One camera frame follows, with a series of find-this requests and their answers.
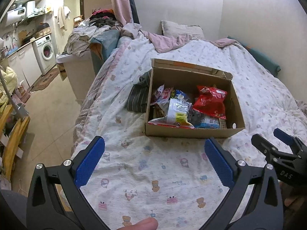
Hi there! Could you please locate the blue yellow snack packet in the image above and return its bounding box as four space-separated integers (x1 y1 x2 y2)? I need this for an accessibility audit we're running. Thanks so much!
170 89 192 103

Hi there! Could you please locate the blue star snack bag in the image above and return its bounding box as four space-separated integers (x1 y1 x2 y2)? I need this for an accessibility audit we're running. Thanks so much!
188 110 220 129

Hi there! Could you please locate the person's left hand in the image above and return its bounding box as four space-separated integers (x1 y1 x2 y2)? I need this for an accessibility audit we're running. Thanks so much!
118 218 158 230

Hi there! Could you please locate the white patterned bed quilt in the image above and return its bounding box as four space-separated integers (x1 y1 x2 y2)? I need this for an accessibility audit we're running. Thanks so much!
74 25 306 229

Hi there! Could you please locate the large red snack bag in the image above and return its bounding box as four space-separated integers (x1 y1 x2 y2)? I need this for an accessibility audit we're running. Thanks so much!
192 85 227 119

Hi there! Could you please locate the teal cushion bed edge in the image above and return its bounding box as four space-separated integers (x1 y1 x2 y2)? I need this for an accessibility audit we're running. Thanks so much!
227 36 281 77

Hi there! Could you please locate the white red snack bag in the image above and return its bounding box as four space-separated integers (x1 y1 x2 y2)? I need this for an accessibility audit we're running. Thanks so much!
147 98 195 129

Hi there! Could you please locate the brown cardboard box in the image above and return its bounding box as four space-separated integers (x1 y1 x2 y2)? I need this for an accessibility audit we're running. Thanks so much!
145 58 245 139

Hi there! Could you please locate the dark plaid cloth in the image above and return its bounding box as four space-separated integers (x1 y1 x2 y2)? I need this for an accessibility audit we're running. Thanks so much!
126 70 151 113

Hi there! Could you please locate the wooden yellow rack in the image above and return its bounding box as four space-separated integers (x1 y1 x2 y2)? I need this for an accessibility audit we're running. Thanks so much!
1 104 30 181

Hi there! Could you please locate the silver white snack bag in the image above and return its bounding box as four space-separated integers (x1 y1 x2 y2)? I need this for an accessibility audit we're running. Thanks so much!
150 85 173 105

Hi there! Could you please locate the white kitchen cabinet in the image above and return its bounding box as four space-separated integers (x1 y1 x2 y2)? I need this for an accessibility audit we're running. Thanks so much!
8 44 42 90

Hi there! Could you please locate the white washing machine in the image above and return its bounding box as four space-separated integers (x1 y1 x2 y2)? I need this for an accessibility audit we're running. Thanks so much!
32 33 56 76

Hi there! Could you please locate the pile of clothes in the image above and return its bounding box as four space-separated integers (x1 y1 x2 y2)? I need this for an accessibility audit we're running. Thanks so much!
63 9 120 57

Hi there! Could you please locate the beige pillow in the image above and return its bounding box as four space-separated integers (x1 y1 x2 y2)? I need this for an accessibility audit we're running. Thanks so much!
161 20 205 39

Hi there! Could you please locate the white water heater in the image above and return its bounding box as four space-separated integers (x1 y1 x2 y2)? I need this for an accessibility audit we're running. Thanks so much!
5 7 26 26

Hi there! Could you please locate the pink blanket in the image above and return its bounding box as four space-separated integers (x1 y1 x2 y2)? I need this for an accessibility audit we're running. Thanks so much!
111 0 234 48

